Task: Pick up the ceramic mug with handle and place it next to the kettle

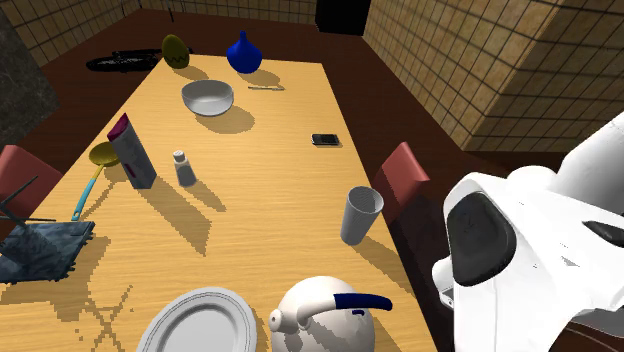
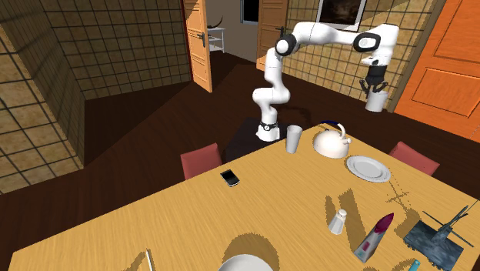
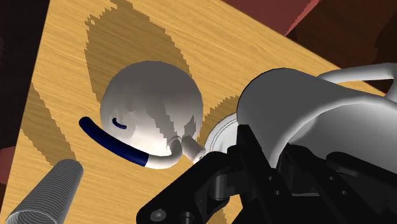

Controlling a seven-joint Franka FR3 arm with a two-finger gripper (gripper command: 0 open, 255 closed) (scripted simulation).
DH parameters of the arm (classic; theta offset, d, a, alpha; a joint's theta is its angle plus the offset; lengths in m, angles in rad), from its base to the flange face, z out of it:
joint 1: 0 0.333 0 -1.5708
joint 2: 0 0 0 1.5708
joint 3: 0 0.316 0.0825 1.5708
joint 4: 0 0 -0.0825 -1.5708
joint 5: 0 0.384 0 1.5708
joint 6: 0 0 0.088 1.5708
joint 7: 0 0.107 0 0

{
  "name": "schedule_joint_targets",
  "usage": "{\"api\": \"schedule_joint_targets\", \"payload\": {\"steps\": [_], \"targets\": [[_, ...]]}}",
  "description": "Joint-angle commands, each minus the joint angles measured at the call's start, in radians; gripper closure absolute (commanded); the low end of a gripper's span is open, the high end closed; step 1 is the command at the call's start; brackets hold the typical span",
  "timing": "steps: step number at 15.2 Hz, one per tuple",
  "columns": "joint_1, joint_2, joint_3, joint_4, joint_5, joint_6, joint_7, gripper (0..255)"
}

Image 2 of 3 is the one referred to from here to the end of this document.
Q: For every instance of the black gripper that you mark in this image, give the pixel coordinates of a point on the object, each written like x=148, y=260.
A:
x=375, y=75

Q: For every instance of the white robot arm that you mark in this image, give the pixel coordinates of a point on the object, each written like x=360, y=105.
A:
x=318, y=34

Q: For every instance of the large orange panel door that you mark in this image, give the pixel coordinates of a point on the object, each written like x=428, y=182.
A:
x=444, y=63

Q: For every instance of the white framed window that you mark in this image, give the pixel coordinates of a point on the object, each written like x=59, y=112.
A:
x=341, y=13

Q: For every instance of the white plate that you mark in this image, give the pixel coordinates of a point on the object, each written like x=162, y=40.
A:
x=368, y=169

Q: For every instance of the red chair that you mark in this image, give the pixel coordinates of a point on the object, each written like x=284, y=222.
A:
x=414, y=158
x=200, y=159

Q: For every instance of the tall white cup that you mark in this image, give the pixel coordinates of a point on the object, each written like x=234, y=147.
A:
x=293, y=139

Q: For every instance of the white salt shaker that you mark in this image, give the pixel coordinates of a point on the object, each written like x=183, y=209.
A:
x=337, y=222

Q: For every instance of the dark robot stand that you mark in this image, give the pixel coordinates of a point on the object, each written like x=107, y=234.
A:
x=243, y=142

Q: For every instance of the wooden table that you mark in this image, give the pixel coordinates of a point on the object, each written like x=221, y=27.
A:
x=270, y=210

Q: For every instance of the white shelf unit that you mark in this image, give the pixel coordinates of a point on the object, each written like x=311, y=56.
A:
x=216, y=39

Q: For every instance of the black phone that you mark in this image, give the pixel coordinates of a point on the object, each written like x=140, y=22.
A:
x=230, y=177

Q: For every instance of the teal small object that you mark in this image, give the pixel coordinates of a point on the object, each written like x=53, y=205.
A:
x=413, y=266

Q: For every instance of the white bowl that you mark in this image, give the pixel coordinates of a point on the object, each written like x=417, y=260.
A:
x=245, y=264

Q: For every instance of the thin white stick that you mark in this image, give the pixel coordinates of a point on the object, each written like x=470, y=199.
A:
x=149, y=261

